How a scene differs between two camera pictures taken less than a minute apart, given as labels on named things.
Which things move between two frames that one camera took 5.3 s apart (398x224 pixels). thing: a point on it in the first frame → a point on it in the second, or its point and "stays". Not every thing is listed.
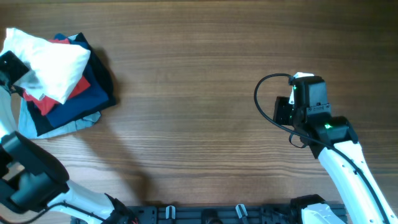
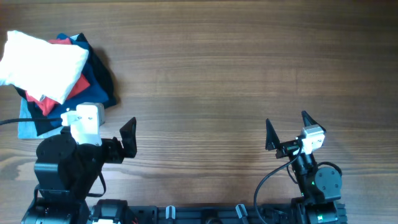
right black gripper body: x=284 y=112 → x=286 y=149
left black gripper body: x=12 y=68 → x=115 y=153
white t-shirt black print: x=54 y=69 stays
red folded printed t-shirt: x=44 y=106 stays
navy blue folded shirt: x=84 y=102 stays
